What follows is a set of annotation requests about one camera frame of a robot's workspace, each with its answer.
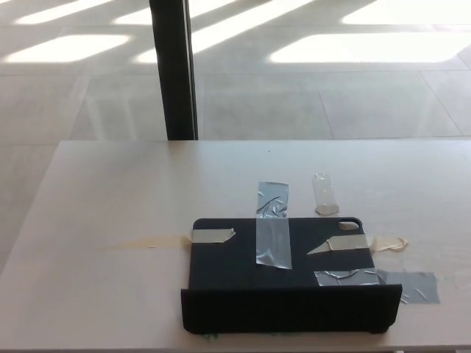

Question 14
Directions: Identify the dark grey tablet cover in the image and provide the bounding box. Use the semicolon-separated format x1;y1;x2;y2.
180;217;403;335

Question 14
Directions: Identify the long beige masking tape strip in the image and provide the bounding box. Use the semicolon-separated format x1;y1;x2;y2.
96;227;236;253

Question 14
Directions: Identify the clear plastic tube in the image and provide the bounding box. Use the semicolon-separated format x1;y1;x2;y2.
312;173;340;216

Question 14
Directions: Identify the short beige masking tape strip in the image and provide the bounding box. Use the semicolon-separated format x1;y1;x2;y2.
305;235;410;256

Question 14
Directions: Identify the tall grey duct tape strip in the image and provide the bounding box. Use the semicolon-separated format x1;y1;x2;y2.
255;180;293;270

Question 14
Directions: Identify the black window frame post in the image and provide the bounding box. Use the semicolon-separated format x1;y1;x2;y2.
149;0;200;141

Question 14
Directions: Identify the wide grey duct tape strip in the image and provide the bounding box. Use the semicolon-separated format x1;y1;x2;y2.
314;268;441;305

